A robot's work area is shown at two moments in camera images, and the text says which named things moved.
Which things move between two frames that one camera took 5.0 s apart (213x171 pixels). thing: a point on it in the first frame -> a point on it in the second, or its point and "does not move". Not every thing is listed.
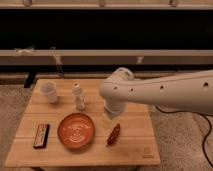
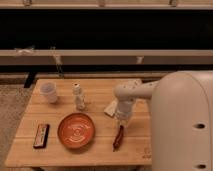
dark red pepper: (114, 134) -> (118, 138)
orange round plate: (76, 130) does not move
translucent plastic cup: (49, 88) does not move
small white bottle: (79, 96) does not move
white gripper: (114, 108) -> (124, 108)
